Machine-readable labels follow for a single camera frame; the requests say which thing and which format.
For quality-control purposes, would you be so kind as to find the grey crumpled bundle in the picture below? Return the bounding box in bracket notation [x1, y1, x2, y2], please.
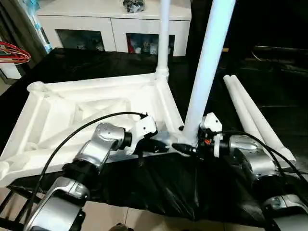
[123, 0, 147, 13]

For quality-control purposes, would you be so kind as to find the black metal bar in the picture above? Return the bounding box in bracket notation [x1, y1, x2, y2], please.
[253, 45, 308, 61]

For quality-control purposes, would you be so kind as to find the white plastic table leg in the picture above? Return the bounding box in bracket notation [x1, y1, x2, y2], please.
[223, 75, 271, 146]
[155, 0, 172, 82]
[230, 75, 297, 168]
[180, 0, 237, 148]

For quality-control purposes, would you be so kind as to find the black metal stand frame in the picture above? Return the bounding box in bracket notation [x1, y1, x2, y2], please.
[0, 187, 40, 231]

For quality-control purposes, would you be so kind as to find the white plastic table top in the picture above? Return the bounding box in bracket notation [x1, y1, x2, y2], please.
[0, 72, 194, 188]

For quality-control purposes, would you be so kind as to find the white cabinet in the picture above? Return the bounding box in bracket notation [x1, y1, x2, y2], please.
[36, 0, 192, 57]

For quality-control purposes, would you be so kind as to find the red wire hanger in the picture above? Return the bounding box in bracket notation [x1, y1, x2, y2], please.
[0, 40, 32, 65]

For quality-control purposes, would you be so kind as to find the black plastic mat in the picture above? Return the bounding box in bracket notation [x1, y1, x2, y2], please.
[0, 47, 308, 228]

